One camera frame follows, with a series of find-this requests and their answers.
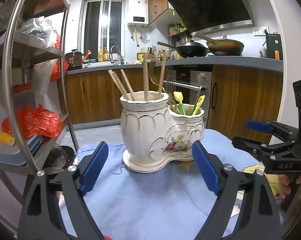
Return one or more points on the clear plastic bag on shelf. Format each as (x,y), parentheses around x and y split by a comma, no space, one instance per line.
(40,28)

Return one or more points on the gold fork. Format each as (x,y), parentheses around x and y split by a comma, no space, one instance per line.
(153,73)

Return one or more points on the red plastic bag hanging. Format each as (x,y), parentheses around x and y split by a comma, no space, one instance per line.
(55,74)

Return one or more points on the yellow corn cob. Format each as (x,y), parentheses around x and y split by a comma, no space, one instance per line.
(7,139)

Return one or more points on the wooden kitchen cabinets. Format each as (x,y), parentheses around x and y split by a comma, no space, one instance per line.
(238,94)

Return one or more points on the blue flat containers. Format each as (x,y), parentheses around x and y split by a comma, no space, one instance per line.
(11,155)

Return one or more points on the green black appliance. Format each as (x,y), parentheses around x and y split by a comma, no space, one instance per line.
(273,46)

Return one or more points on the kitchen window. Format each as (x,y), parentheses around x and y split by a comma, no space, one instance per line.
(102,27)

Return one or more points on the white water heater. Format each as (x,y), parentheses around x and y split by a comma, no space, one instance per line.
(138,12)

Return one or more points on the wooden chopstick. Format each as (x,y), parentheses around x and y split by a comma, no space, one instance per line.
(111,75)
(163,66)
(121,86)
(145,77)
(128,84)

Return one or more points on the brown frying pan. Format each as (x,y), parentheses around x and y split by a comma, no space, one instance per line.
(222,47)

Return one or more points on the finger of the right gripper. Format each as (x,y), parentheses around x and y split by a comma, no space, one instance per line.
(281,131)
(260,147)

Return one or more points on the dark rice cooker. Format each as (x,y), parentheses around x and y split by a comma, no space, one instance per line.
(74,59)

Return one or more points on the silver flower-handle spoon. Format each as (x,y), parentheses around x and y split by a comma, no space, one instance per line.
(201,80)

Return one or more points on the black wok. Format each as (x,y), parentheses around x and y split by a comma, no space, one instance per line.
(188,49)

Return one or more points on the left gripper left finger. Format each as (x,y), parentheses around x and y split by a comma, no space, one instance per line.
(54,207)

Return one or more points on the wooden chopstick in holder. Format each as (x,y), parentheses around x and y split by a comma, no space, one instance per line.
(121,86)

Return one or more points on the built-in steel oven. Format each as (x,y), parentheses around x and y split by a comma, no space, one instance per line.
(184,79)

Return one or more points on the green yellow tulip utensil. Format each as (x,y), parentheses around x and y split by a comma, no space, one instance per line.
(198,105)
(179,98)

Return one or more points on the white ceramic utensil holder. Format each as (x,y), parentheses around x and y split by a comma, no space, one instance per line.
(154,134)

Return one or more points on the black range hood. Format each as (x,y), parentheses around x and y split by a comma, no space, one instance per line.
(208,16)

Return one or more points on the steel shelf rack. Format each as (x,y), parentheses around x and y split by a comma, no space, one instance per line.
(26,66)

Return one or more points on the sink faucet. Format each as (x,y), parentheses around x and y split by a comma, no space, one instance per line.
(115,55)

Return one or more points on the grey countertop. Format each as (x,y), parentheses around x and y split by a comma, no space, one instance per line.
(238,61)

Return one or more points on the blue cartoon cloth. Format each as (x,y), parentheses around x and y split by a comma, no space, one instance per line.
(172,203)

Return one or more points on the yellow oil bottle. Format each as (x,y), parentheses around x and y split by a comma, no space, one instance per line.
(140,54)

